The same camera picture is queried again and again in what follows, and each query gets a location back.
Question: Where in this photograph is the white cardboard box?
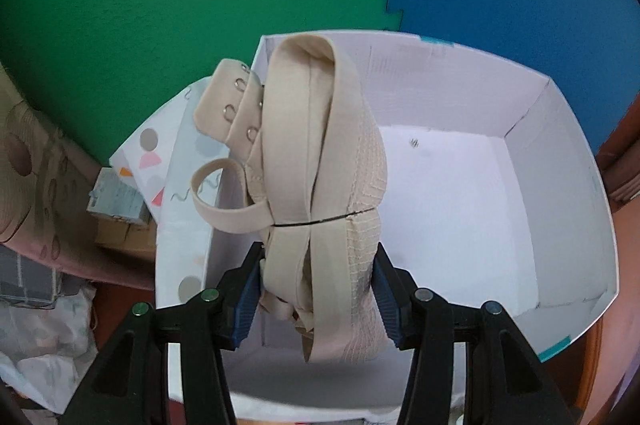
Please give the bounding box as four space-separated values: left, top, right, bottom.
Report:
154 32 621 423

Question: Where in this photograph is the small pale blue box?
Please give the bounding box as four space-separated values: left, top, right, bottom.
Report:
86 168 151 226

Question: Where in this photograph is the brown cardboard box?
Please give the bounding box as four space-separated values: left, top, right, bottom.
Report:
95 217 160 262

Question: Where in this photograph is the pink printed curtain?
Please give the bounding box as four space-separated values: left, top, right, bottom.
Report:
0 65 156 291

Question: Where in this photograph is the white floral cloth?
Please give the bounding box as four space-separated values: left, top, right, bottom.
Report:
0 280 101 413

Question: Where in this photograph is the grey plaid cloth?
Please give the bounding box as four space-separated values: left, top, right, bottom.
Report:
0 250 63 308

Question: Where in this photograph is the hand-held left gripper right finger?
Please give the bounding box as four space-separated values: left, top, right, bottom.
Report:
372 242 576 425

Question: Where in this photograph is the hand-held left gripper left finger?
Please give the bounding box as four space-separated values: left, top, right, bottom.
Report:
60 242 266 425

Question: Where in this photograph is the beige bra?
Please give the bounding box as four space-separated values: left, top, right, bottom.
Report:
191 34 391 365

